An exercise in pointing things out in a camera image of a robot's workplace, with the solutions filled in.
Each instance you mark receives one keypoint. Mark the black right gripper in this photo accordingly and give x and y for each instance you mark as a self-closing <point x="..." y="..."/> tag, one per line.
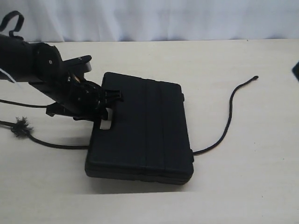
<point x="295" y="71"/>

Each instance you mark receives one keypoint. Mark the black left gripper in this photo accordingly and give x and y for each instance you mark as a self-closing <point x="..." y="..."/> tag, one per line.
<point x="75" y="96"/>

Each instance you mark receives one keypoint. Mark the black plastic carrying case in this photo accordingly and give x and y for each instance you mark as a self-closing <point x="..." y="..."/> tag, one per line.
<point x="148" y="139"/>

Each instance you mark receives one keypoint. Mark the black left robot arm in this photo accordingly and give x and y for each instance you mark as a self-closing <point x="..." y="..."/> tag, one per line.
<point x="41" y="66"/>

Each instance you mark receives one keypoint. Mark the white backdrop curtain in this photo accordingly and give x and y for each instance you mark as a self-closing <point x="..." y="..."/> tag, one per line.
<point x="155" y="20"/>

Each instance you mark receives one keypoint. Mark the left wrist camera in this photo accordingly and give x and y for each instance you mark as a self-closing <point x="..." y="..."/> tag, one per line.
<point x="79" y="64"/>

